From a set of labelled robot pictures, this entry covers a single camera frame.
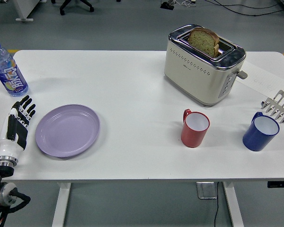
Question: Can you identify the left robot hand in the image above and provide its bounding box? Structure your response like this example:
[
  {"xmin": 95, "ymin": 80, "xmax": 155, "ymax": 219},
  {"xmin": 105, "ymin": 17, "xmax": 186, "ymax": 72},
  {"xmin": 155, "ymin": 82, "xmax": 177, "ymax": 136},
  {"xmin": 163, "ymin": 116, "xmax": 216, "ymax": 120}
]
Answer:
[{"xmin": 0, "ymin": 95, "xmax": 36, "ymax": 159}]

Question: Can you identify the purple plate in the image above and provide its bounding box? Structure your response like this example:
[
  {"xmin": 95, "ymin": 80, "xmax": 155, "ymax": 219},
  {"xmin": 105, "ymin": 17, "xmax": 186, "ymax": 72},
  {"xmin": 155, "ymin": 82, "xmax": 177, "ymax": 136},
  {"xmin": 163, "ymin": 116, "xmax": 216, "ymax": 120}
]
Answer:
[{"xmin": 35, "ymin": 104, "xmax": 101, "ymax": 158}]

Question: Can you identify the blue-capped drink bottle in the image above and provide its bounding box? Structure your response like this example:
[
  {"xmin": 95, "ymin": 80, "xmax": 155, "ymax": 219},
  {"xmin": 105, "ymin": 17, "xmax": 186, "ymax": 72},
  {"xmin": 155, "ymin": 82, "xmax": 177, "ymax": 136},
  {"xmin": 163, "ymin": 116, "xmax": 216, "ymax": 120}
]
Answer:
[{"xmin": 0, "ymin": 39, "xmax": 29, "ymax": 97}]

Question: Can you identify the white desk leg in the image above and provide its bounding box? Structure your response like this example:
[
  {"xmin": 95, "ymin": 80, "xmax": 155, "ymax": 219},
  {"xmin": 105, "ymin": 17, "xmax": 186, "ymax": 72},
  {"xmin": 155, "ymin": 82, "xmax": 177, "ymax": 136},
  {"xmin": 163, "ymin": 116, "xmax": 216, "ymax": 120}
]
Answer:
[{"xmin": 13, "ymin": 0, "xmax": 42, "ymax": 22}]

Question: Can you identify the black office chair base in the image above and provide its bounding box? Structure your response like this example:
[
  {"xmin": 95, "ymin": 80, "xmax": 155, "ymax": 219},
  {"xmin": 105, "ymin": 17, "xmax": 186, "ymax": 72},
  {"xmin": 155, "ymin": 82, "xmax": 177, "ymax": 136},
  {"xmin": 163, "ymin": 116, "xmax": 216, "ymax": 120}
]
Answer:
[{"xmin": 51, "ymin": 0, "xmax": 95, "ymax": 16}]

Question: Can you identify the red cup white inside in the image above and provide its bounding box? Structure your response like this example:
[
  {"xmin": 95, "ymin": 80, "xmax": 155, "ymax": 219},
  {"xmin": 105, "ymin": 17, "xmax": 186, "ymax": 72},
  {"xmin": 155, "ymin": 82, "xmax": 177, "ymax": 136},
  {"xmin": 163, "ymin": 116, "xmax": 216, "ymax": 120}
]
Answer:
[{"xmin": 181, "ymin": 109, "xmax": 211, "ymax": 148}]

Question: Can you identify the cream and chrome toaster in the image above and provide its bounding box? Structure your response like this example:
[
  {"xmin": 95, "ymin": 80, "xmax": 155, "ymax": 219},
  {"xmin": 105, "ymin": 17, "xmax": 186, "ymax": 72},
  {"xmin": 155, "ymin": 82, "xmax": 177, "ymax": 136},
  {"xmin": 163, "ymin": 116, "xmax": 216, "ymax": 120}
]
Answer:
[{"xmin": 164, "ymin": 23, "xmax": 249, "ymax": 107}]

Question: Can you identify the grey box under table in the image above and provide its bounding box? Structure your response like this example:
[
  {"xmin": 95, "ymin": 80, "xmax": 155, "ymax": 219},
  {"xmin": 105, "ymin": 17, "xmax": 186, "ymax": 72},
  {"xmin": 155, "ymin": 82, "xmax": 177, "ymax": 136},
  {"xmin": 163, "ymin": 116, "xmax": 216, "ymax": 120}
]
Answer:
[{"xmin": 195, "ymin": 181, "xmax": 218, "ymax": 200}]

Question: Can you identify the black floor device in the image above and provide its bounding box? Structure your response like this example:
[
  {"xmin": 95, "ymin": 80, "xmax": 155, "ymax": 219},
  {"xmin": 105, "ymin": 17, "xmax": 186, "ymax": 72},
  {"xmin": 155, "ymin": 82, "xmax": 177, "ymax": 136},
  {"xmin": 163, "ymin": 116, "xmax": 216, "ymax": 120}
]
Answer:
[{"xmin": 160, "ymin": 1, "xmax": 175, "ymax": 10}]

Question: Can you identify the large brown bread slice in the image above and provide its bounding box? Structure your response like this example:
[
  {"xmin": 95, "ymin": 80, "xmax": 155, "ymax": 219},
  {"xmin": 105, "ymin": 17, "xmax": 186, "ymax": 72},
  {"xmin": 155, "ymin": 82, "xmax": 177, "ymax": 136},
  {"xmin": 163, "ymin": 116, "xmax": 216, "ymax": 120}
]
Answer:
[{"xmin": 187, "ymin": 26, "xmax": 220, "ymax": 58}]

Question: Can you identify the blue cup white inside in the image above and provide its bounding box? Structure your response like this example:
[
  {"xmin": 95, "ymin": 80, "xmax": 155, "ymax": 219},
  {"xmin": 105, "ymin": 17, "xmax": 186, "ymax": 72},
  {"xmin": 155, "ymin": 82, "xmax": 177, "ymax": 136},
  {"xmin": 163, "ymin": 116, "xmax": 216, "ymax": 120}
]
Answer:
[{"xmin": 242, "ymin": 112, "xmax": 281, "ymax": 152}]

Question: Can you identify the white paper sheet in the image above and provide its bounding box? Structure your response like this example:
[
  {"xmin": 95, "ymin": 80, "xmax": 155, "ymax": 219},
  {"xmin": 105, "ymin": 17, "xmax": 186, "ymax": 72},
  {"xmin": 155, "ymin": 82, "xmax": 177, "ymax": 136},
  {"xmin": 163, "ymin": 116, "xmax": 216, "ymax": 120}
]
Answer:
[{"xmin": 235, "ymin": 60, "xmax": 284, "ymax": 100}]

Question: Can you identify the metal toast rack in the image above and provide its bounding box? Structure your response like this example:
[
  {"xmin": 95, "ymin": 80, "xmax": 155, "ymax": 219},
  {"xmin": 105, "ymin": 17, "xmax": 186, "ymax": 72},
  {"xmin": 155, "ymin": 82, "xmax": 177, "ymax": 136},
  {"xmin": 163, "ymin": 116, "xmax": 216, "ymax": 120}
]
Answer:
[{"xmin": 261, "ymin": 89, "xmax": 284, "ymax": 124}]

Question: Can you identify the black table control panel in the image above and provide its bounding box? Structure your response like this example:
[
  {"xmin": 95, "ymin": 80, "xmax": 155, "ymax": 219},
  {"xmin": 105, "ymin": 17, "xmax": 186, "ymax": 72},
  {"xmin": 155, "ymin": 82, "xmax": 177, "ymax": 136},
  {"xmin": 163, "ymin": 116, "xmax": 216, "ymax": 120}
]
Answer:
[{"xmin": 267, "ymin": 181, "xmax": 284, "ymax": 189}]

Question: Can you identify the black power cable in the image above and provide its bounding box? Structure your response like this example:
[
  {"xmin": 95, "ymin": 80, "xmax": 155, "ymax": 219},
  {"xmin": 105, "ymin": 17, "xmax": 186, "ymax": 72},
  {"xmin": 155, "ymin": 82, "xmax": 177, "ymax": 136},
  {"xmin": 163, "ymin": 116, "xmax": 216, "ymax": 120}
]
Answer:
[{"xmin": 213, "ymin": 182, "xmax": 222, "ymax": 227}]

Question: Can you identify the white floor cable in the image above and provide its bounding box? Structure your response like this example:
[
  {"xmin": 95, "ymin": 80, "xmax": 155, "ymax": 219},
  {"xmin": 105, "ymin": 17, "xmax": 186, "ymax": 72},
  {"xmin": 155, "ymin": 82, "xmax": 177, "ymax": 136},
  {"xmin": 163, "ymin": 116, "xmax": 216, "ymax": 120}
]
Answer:
[{"xmin": 174, "ymin": 0, "xmax": 197, "ymax": 8}]

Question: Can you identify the black floor cable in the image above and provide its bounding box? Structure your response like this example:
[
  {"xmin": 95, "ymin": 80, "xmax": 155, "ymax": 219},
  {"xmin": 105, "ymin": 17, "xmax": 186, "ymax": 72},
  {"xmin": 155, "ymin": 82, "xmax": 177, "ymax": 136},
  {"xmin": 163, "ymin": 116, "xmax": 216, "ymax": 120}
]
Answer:
[{"xmin": 204, "ymin": 0, "xmax": 284, "ymax": 17}]

